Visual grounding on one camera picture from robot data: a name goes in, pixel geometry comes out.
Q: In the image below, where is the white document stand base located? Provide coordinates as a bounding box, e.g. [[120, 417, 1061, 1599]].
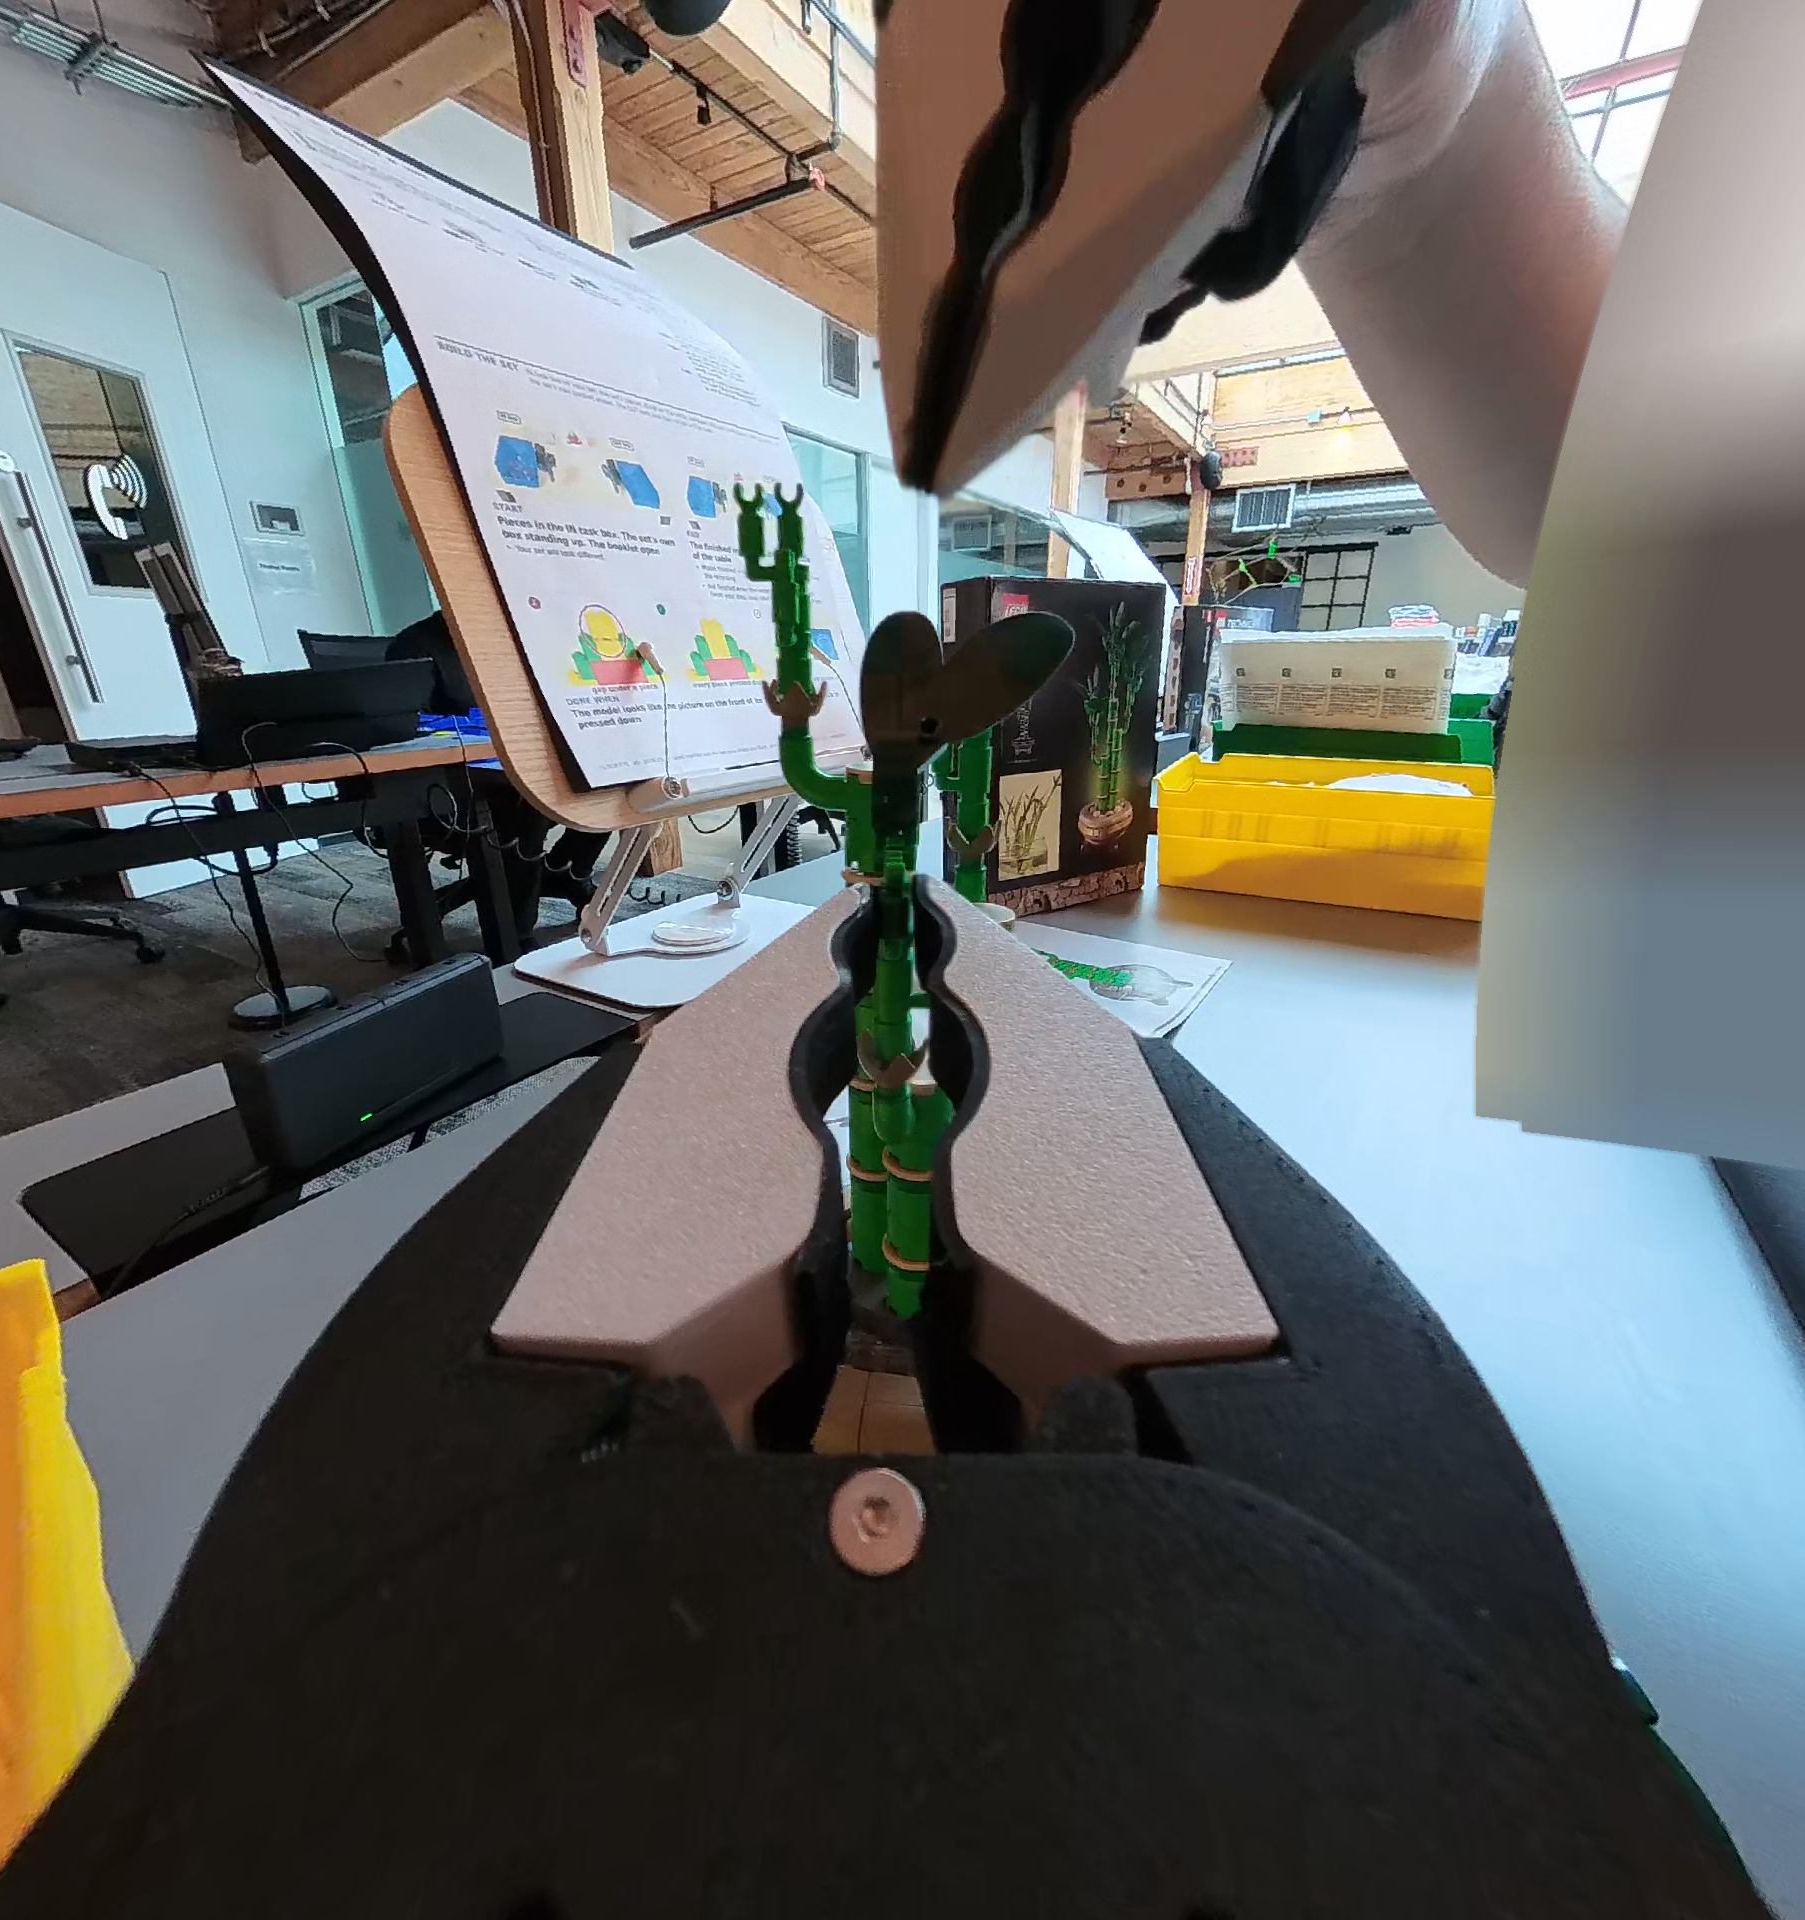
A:
[[515, 794, 799, 1011]]

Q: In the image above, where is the black power box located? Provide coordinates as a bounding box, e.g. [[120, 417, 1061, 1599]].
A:
[[225, 953, 506, 1175]]

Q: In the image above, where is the dark green lego leaf piece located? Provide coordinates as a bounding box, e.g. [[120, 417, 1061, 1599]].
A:
[[856, 609, 1079, 782]]

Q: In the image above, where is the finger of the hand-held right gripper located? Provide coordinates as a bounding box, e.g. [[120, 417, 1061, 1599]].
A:
[[915, 0, 1313, 497], [872, 0, 1012, 479]]

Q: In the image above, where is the black lego set box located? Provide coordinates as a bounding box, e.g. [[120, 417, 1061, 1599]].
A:
[[940, 576, 1170, 913]]

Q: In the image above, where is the printed task instruction sheet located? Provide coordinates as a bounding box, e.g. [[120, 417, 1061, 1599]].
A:
[[203, 60, 873, 794]]

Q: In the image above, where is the stack of white boxes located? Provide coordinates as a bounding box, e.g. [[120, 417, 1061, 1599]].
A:
[[1214, 625, 1459, 736]]

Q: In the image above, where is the glass door with phone symbol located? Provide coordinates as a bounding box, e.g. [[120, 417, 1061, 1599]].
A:
[[0, 262, 266, 736]]

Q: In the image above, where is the green plastic bin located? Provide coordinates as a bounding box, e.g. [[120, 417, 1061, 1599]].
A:
[[1214, 718, 1503, 769]]

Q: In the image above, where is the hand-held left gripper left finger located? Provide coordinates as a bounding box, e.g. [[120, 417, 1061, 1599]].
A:
[[489, 884, 862, 1449]]

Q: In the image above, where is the black perforated chair armrest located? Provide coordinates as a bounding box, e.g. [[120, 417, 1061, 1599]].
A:
[[1712, 1154, 1805, 1426]]

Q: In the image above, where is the wooden top office desk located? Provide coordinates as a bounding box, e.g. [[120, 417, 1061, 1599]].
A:
[[0, 731, 522, 1038]]

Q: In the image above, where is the green lego bamboo model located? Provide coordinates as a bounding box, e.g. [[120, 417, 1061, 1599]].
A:
[[734, 481, 1000, 1454]]

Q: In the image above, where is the yellow plastic bin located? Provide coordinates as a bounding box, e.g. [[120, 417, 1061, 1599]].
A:
[[0, 1257, 135, 1920], [1153, 750, 1496, 921]]

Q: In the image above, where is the person's right hand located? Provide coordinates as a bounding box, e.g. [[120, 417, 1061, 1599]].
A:
[[1296, 0, 1627, 591]]

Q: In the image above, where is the lego instruction booklet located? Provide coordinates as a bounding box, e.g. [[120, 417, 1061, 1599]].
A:
[[1015, 917, 1230, 1038]]

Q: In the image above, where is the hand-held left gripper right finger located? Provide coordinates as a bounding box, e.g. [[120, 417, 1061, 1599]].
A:
[[916, 874, 1280, 1449]]

